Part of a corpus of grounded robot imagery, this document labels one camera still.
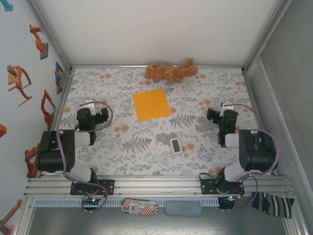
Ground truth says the white digital timer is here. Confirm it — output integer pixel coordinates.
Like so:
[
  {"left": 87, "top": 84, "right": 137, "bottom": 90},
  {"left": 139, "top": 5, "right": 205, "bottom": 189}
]
[{"left": 169, "top": 138, "right": 183, "bottom": 156}]

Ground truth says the floral patterned table mat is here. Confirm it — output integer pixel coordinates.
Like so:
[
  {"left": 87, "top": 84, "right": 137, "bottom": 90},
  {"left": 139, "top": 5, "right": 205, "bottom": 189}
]
[{"left": 46, "top": 67, "right": 272, "bottom": 176}]

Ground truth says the brown teddy bear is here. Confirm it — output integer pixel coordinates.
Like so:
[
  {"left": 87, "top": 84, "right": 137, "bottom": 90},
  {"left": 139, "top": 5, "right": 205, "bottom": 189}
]
[{"left": 144, "top": 58, "right": 199, "bottom": 83}]

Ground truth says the black white striped sock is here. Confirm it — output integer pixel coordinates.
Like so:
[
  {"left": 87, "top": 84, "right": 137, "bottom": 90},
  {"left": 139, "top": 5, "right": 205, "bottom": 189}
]
[{"left": 251, "top": 191, "right": 295, "bottom": 219}]

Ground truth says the grey blue sponge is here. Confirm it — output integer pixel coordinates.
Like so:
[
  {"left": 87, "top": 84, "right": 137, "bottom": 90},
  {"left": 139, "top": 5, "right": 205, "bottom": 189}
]
[{"left": 164, "top": 200, "right": 202, "bottom": 217}]

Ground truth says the red white printed package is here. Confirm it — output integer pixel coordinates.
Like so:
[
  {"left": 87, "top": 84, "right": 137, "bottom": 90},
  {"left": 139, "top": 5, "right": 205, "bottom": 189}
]
[{"left": 121, "top": 198, "right": 159, "bottom": 216}]

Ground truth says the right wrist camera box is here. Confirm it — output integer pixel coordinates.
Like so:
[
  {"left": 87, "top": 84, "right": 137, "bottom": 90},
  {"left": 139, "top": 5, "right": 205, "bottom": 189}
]
[{"left": 206, "top": 107, "right": 221, "bottom": 122}]

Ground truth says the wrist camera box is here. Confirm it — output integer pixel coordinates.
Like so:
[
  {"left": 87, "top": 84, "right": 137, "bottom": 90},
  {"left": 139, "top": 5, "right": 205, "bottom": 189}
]
[
  {"left": 95, "top": 107, "right": 110, "bottom": 123},
  {"left": 206, "top": 107, "right": 221, "bottom": 122}
]

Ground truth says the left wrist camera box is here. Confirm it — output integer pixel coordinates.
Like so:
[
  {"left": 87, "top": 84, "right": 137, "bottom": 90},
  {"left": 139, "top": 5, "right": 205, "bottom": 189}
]
[{"left": 95, "top": 107, "right": 110, "bottom": 123}]

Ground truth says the aluminium side frame rail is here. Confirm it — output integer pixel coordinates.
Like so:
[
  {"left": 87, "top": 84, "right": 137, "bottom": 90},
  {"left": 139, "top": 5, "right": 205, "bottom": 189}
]
[
  {"left": 242, "top": 68, "right": 278, "bottom": 177},
  {"left": 39, "top": 68, "right": 75, "bottom": 177}
]

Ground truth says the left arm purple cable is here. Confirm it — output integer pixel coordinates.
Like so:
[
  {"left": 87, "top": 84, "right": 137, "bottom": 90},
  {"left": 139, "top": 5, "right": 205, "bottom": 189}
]
[{"left": 55, "top": 99, "right": 113, "bottom": 214}]

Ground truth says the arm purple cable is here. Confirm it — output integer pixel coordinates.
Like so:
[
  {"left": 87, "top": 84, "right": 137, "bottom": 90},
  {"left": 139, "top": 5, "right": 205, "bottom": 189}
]
[
  {"left": 219, "top": 102, "right": 279, "bottom": 212},
  {"left": 55, "top": 99, "right": 113, "bottom": 214}
]

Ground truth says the blue orange wall sticker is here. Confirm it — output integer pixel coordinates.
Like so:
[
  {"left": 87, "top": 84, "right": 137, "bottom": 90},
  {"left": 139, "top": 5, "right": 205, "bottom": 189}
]
[{"left": 54, "top": 61, "right": 65, "bottom": 95}]

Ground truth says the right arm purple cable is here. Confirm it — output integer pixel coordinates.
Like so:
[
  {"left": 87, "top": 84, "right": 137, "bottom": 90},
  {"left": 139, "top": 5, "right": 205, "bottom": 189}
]
[{"left": 219, "top": 102, "right": 279, "bottom": 212}]

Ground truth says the thin aluminium frame rail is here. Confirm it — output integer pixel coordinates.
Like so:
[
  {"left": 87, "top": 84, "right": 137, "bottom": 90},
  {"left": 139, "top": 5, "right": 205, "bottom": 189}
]
[{"left": 69, "top": 64, "right": 245, "bottom": 70}]

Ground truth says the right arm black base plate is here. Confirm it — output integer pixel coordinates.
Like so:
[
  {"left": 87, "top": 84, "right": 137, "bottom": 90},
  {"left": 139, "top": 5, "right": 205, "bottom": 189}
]
[{"left": 200, "top": 178, "right": 245, "bottom": 196}]

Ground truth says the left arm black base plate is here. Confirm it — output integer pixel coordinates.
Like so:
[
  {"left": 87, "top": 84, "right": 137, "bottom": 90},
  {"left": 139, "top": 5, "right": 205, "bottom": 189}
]
[{"left": 70, "top": 179, "right": 115, "bottom": 196}]

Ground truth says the orange gripper claw wall sticker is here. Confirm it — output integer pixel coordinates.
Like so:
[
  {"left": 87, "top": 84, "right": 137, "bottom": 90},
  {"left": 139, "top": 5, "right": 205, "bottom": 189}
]
[{"left": 6, "top": 65, "right": 33, "bottom": 107}]

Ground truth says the white slotted cable duct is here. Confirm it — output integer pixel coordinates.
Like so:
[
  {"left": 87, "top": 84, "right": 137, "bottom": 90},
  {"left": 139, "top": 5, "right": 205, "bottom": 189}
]
[{"left": 33, "top": 197, "right": 220, "bottom": 208}]

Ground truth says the aluminium frame post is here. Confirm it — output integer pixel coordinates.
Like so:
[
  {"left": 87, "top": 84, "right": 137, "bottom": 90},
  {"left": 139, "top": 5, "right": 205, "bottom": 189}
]
[
  {"left": 241, "top": 0, "right": 295, "bottom": 73},
  {"left": 27, "top": 0, "right": 74, "bottom": 73}
]

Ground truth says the wide aluminium frame rail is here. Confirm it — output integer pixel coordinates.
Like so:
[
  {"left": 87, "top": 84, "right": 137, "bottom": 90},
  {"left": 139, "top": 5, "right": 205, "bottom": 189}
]
[{"left": 23, "top": 175, "right": 296, "bottom": 198}]

